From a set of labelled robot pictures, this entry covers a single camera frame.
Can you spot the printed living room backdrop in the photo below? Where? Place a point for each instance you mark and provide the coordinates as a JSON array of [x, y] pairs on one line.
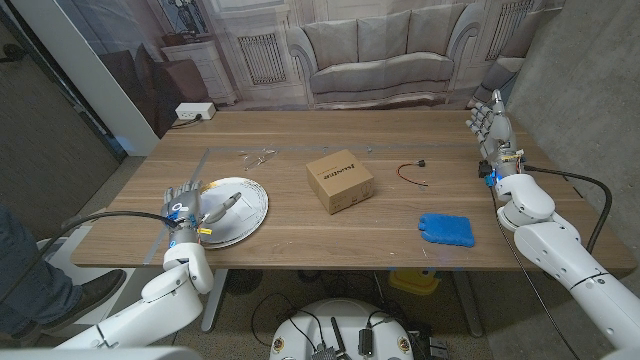
[[380, 50]]

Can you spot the dark shoe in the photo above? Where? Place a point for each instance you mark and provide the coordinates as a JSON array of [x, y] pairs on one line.
[[100, 290]]

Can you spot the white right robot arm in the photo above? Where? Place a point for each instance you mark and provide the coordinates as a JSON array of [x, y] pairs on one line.
[[550, 245]]

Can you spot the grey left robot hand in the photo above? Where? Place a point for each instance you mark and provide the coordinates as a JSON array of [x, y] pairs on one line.
[[185, 210]]

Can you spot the white power strip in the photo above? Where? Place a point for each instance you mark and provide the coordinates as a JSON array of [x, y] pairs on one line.
[[195, 110]]

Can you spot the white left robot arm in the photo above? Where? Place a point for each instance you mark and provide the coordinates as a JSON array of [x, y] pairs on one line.
[[165, 300]]

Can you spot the white paper plate gold rim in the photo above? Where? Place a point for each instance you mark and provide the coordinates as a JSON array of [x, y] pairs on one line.
[[252, 220]]

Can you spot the clear plastic piece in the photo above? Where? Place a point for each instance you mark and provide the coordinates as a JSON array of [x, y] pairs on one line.
[[260, 161]]

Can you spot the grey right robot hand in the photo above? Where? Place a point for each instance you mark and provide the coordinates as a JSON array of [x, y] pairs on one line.
[[497, 140]]

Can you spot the grey metal floor box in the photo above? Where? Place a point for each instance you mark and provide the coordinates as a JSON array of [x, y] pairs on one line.
[[439, 347]]

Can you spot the white table leg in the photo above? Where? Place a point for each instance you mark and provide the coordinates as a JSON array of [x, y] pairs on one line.
[[467, 305], [214, 305]]

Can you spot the blue ice pack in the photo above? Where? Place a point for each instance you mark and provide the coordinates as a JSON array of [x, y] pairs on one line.
[[445, 230]]

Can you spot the person leg in jeans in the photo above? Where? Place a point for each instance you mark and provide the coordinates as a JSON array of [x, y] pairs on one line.
[[25, 280]]

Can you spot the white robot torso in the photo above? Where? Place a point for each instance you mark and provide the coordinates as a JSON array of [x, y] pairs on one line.
[[345, 315]]

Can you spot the brown cardboard packing box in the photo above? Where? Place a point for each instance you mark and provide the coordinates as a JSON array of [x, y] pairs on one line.
[[340, 182]]

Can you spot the yellow object under table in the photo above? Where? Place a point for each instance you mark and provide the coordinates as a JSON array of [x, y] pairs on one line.
[[415, 282]]

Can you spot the black round floor object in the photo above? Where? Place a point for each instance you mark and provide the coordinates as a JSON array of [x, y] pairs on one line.
[[243, 281]]

